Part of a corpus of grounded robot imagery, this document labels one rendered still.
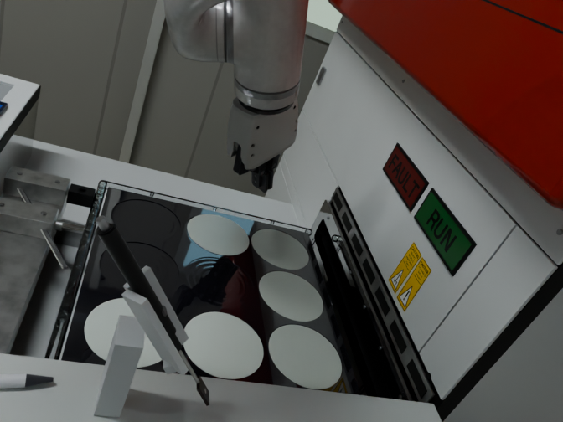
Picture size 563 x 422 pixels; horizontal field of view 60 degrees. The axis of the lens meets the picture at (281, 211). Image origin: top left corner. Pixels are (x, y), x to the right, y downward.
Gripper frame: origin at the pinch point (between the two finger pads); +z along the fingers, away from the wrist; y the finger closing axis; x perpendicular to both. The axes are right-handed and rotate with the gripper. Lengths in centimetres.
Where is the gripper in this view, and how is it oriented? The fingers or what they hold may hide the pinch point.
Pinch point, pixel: (262, 177)
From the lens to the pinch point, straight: 75.3
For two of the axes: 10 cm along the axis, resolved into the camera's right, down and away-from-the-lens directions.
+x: 6.9, 5.8, -4.4
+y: -7.2, 4.9, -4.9
